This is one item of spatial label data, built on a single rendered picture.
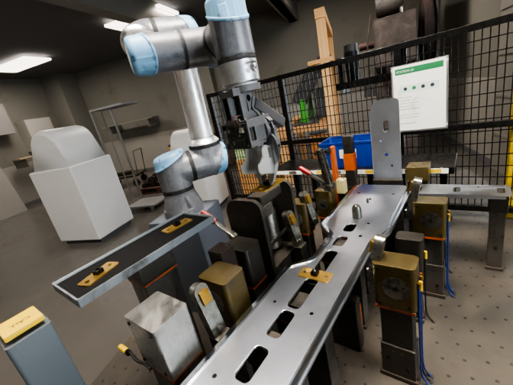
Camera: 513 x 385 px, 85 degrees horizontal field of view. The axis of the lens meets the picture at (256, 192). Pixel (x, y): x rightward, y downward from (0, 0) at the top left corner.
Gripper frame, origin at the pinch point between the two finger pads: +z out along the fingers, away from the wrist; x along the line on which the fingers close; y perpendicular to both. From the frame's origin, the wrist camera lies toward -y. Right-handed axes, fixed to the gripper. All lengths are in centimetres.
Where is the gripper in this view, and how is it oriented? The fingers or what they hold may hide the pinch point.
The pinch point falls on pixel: (268, 178)
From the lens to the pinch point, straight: 62.9
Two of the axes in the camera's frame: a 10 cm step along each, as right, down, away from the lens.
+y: -6.1, 3.7, -7.0
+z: 2.1, 9.3, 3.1
